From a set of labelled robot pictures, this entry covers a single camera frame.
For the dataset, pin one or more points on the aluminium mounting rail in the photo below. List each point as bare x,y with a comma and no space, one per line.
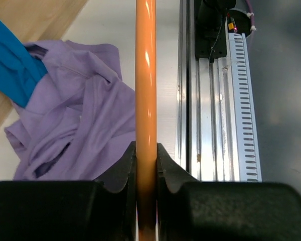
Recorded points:
216,137

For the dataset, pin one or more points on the blue t shirt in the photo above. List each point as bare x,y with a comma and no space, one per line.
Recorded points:
19,71

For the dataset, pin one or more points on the orange brown hanger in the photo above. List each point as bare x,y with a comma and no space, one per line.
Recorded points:
146,117

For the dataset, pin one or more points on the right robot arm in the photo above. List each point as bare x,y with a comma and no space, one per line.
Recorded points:
210,34

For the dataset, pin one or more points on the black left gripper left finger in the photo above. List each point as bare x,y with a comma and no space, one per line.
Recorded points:
102,209

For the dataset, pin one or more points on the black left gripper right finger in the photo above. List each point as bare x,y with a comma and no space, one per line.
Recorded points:
189,209

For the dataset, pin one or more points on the lilac t shirt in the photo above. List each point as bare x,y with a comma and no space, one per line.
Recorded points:
80,118

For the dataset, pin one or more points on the wooden clothes rack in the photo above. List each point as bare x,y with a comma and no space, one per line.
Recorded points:
23,22

